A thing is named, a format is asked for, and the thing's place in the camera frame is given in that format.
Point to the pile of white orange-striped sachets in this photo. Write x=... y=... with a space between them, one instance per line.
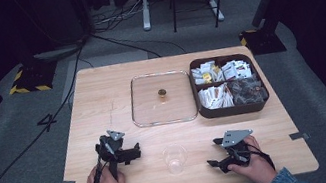
x=216 y=96

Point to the clear plastic cup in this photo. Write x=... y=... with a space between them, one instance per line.
x=175 y=158

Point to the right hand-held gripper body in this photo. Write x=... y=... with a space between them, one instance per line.
x=236 y=146

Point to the pile of white yellow sachets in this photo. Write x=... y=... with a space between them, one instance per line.
x=205 y=74

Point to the clear square lid gold knob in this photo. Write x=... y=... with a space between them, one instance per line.
x=154 y=113

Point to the person's right hand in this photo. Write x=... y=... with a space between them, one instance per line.
x=257 y=169

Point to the pile of dark clear-wrapped packets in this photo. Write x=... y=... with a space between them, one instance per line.
x=247 y=91

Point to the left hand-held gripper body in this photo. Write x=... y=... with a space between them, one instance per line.
x=110 y=148

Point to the white desk leg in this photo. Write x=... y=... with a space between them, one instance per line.
x=145 y=10

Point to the black stand yellow-striped base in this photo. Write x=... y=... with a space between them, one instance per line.
x=264 y=41
x=34 y=78

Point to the pile of white dark-print sachets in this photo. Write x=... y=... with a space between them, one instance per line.
x=236 y=69

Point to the brown divided box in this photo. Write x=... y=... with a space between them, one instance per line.
x=232 y=110

